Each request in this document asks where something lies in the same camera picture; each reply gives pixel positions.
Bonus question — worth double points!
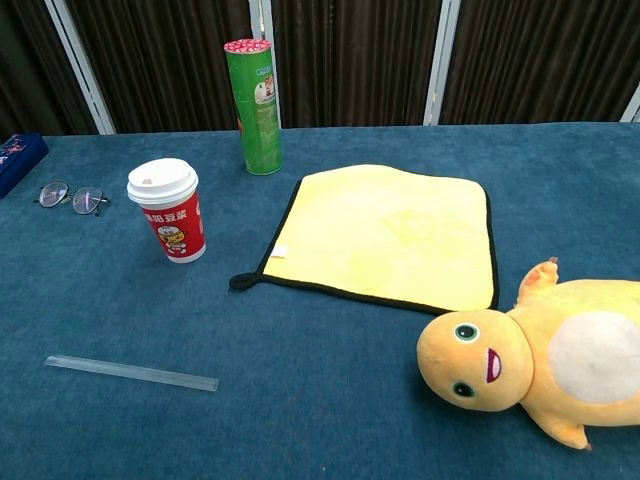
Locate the white partition frame post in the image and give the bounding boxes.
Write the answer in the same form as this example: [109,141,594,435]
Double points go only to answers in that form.
[618,82,640,124]
[248,0,284,130]
[43,0,117,136]
[422,0,462,126]

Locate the translucent plastic tube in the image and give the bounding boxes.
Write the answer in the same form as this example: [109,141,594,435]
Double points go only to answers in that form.
[43,354,220,393]

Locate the dark brown curtain panel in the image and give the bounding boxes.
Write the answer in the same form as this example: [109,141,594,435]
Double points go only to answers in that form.
[272,0,444,130]
[439,0,640,126]
[64,0,261,135]
[0,0,99,139]

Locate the blue felt table cover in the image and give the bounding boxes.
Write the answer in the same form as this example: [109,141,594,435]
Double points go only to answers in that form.
[0,121,640,480]

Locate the green chip can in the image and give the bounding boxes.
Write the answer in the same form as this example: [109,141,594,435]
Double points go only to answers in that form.
[223,38,285,176]

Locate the yellow cloth black trim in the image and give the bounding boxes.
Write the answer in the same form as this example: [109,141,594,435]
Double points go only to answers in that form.
[228,163,501,316]

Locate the thin-framed eyeglasses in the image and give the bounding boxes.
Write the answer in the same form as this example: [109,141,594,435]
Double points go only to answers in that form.
[33,180,112,217]

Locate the yellow plush duck toy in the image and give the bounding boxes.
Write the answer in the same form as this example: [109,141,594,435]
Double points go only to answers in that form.
[416,256,640,452]

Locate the red paper cup white lid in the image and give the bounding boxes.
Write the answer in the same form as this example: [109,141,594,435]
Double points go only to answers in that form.
[126,157,208,264]

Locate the blue patterned box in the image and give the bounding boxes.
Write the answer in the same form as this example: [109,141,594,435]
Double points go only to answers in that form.
[0,132,50,200]

